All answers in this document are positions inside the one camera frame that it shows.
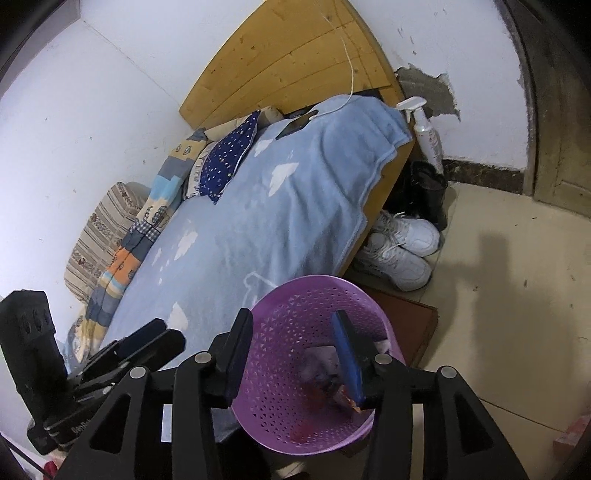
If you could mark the pink object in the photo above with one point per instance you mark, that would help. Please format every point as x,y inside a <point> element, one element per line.
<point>575,436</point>

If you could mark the patchwork cartoon quilt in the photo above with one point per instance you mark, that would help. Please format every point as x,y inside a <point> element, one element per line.
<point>138,240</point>

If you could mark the white sneaker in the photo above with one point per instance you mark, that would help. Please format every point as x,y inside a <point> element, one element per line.
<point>397,267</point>
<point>411,235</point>

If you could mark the navy star print pillow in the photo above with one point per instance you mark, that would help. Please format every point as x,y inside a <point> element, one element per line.
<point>228,157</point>

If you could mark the purple plastic basket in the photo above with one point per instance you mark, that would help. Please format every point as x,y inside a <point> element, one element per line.
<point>286,323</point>

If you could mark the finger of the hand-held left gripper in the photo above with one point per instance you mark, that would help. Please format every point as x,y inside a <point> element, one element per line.
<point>157,350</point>
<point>138,334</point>

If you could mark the pale wrapper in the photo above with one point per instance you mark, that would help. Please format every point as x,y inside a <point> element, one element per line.
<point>321,360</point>

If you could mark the black smartphone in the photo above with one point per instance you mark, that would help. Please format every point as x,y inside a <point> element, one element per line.
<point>295,124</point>

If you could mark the white spray bottle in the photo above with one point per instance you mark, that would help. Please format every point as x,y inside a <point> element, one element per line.
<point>427,134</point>

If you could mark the wooden door frame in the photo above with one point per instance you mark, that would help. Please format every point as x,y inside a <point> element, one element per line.
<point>558,115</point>

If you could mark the wooden headboard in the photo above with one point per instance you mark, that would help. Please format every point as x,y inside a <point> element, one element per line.
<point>286,50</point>

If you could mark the striped beige pillow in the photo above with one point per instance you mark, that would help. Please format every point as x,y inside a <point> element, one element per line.
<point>99,240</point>

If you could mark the blue cloud print blanket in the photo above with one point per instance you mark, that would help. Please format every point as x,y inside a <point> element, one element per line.
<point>277,207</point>

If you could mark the brown floor board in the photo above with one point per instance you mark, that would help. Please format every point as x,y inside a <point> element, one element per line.
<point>411,318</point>

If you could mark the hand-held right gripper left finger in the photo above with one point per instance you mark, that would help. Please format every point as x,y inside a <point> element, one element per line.
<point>240,355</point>

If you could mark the black boots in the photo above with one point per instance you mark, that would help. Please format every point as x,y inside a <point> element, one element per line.
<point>422,194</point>

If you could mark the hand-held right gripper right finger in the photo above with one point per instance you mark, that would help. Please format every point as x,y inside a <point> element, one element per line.
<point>348,364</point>

